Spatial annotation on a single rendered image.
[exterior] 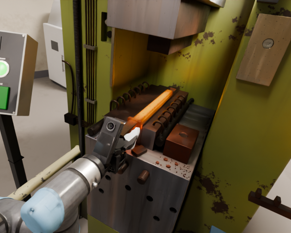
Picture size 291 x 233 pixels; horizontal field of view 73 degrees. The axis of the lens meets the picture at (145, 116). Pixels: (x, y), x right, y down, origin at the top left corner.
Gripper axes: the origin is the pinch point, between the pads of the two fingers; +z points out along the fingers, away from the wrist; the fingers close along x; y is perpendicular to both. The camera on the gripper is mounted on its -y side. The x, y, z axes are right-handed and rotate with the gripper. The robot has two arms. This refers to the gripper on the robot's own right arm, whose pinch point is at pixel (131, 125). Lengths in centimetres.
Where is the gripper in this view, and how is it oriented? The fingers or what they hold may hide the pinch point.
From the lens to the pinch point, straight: 62.1
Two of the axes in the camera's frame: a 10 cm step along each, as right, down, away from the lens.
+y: -1.3, 8.6, 4.9
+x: 8.9, 3.2, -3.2
